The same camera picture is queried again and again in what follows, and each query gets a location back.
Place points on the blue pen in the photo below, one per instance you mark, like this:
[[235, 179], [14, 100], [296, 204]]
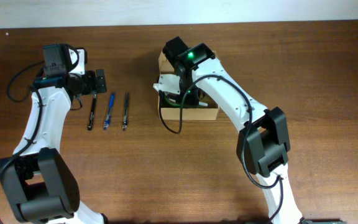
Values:
[[109, 111]]

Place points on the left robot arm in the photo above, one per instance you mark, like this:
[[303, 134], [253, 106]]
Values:
[[36, 181]]

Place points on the black permanent marker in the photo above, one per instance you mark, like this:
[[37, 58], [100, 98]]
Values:
[[202, 104]]

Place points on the dark grey pen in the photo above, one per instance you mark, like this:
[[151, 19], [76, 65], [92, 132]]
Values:
[[126, 107]]

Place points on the green tape roll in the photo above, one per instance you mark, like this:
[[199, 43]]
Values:
[[171, 101]]

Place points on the brown cardboard box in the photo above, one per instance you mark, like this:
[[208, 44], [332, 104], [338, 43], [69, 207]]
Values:
[[189, 113]]

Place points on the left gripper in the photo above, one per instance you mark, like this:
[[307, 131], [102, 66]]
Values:
[[100, 81]]

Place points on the black pen with clip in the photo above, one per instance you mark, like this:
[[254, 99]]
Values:
[[91, 115]]

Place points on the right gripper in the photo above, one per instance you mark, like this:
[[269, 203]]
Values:
[[188, 100]]

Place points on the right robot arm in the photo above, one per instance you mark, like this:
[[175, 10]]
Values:
[[263, 139]]

